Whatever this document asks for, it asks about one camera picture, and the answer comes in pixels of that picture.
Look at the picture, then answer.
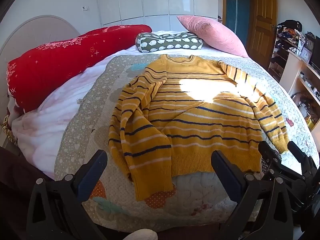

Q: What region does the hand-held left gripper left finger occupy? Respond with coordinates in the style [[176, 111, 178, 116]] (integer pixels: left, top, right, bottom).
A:
[[26, 149, 108, 240]]

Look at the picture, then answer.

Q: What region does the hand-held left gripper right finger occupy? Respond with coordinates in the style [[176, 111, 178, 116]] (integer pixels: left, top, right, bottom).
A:
[[211, 150, 294, 240]]

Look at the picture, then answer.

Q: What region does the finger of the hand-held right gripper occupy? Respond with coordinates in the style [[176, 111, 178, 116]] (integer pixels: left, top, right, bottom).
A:
[[287, 141, 320, 181], [258, 141, 283, 178]]

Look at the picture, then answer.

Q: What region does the yellow striped knit sweater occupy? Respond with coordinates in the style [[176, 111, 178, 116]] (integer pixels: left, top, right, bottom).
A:
[[108, 54, 290, 202]]

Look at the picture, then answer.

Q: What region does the pile of dark clothes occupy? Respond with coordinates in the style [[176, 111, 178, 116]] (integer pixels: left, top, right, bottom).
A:
[[277, 19, 304, 43]]

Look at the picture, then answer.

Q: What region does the white fleece blanket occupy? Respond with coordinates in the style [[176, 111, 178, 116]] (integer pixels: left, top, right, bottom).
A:
[[11, 44, 140, 180]]

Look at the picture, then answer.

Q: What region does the dark maroon cloth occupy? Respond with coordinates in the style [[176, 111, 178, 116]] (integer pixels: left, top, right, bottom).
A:
[[0, 145, 57, 240]]

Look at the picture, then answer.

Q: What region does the white shelf unit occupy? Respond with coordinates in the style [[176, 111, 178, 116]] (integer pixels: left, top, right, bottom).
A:
[[268, 26, 320, 132]]

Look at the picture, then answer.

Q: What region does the yellow patterned cloth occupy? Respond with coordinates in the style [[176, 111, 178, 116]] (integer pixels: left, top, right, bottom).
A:
[[1, 112, 18, 146]]

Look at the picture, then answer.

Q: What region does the patchwork heart quilt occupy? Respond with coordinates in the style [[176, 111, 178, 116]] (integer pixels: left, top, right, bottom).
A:
[[54, 52, 320, 227]]

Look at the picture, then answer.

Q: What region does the red printed pillow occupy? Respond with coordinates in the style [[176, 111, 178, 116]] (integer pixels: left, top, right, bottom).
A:
[[7, 24, 153, 113]]

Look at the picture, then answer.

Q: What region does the dark mantel clock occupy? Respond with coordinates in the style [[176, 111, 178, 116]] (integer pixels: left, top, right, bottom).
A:
[[304, 32, 317, 57]]

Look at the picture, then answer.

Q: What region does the pink ribbed pillow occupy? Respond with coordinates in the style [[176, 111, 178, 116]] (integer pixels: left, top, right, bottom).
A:
[[177, 15, 249, 59]]

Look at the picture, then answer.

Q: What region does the wooden door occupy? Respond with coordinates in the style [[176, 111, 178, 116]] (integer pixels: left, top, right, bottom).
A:
[[246, 0, 278, 64]]

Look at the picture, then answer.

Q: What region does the green sheep-print pillow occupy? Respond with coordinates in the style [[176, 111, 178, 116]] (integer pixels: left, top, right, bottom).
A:
[[135, 31, 203, 53]]

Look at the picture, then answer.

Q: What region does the white round headboard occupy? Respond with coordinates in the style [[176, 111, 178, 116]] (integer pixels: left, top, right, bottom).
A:
[[0, 15, 81, 145]]

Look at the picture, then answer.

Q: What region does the white glossy wardrobe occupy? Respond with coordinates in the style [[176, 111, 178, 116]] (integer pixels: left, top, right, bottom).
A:
[[96, 0, 224, 33]]

